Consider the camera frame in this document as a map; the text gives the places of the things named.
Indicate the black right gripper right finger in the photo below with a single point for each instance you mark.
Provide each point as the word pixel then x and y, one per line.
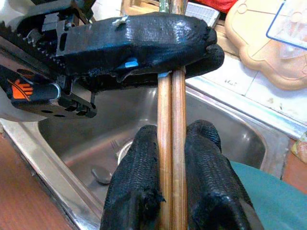
pixel 211 187

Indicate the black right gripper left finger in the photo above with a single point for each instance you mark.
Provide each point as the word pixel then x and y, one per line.
pixel 134 182

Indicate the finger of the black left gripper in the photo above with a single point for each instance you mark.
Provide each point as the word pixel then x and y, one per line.
pixel 148 38
pixel 213 60

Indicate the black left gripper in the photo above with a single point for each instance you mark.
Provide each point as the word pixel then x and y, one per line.
pixel 43 94

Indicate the metal spoon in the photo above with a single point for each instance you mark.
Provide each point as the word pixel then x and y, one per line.
pixel 100 175

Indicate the metal fork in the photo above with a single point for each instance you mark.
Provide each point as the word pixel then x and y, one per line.
pixel 115 145

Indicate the beige plastic board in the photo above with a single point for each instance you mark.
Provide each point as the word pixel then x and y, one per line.
pixel 259 60

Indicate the stainless steel double sink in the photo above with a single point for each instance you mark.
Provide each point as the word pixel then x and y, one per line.
pixel 216 105

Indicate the white plastic grate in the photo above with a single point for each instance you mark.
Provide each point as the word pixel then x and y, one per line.
pixel 201 13

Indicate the red cloth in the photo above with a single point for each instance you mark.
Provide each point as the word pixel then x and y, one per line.
pixel 223 6

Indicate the teal plate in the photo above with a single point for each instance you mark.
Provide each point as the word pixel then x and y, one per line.
pixel 275 198

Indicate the clear blue-rimmed plastic lid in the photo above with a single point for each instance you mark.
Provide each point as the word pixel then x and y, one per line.
pixel 292 24

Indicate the floral soap dispenser bottle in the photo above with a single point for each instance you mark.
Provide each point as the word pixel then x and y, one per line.
pixel 301 148

